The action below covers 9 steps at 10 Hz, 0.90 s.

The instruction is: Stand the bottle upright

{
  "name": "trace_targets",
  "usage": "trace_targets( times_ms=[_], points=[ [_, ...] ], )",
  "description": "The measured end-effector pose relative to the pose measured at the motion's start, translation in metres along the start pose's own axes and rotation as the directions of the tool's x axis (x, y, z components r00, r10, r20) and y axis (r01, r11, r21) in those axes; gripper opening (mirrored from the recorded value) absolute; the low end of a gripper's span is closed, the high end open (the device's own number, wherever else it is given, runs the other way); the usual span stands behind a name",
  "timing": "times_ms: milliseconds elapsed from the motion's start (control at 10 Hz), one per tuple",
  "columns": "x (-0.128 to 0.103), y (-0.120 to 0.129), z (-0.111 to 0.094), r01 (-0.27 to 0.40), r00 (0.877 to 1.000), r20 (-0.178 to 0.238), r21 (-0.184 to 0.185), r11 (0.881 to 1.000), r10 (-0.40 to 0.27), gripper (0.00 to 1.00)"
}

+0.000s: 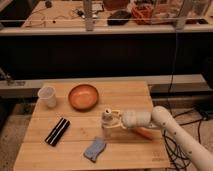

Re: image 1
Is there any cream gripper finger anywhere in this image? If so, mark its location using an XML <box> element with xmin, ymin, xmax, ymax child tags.
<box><xmin>102</xmin><ymin>124</ymin><xmax>124</xmax><ymax>129</ymax></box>
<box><xmin>110</xmin><ymin>110</ymin><xmax>122</xmax><ymax>115</ymax></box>

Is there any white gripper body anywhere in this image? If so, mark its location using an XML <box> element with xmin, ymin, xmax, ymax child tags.
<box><xmin>121</xmin><ymin>111</ymin><xmax>151</xmax><ymax>128</ymax></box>

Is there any clear plastic bottle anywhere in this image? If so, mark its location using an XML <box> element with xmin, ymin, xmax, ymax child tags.
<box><xmin>101</xmin><ymin>108</ymin><xmax>116</xmax><ymax>140</ymax></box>

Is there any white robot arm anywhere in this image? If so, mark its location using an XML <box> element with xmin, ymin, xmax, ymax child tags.
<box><xmin>101</xmin><ymin>106</ymin><xmax>213</xmax><ymax>171</ymax></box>

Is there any orange carrot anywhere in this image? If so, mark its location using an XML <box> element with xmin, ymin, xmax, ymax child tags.
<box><xmin>133</xmin><ymin>127</ymin><xmax>153</xmax><ymax>140</ymax></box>

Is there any blue sponge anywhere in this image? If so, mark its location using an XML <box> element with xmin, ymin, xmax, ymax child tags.
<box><xmin>83</xmin><ymin>137</ymin><xmax>106</xmax><ymax>163</ymax></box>

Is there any orange wooden bowl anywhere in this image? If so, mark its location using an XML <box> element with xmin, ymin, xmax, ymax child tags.
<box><xmin>68</xmin><ymin>84</ymin><xmax>99</xmax><ymax>111</ymax></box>

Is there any black striped rectangular block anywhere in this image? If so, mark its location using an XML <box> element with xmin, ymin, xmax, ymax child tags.
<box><xmin>45</xmin><ymin>118</ymin><xmax>70</xmax><ymax>146</ymax></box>

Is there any translucent plastic cup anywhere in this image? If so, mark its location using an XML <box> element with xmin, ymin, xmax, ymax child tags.
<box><xmin>38</xmin><ymin>86</ymin><xmax>57</xmax><ymax>108</ymax></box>

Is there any black object on bench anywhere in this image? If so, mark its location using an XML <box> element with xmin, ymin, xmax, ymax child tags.
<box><xmin>107</xmin><ymin>10</ymin><xmax>131</xmax><ymax>26</ymax></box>

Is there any orange basket on bench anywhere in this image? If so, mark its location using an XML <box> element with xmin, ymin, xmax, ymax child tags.
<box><xmin>131</xmin><ymin>4</ymin><xmax>153</xmax><ymax>25</ymax></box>

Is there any metal clamp at left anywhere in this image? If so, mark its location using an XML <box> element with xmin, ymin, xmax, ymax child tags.
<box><xmin>0</xmin><ymin>67</ymin><xmax>25</xmax><ymax>86</ymax></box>

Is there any black cable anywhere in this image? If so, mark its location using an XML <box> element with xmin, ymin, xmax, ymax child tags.
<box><xmin>162</xmin><ymin>30</ymin><xmax>213</xmax><ymax>171</ymax></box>

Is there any grey metal post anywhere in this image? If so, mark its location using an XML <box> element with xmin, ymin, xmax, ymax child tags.
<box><xmin>83</xmin><ymin>0</ymin><xmax>93</xmax><ymax>31</ymax></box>

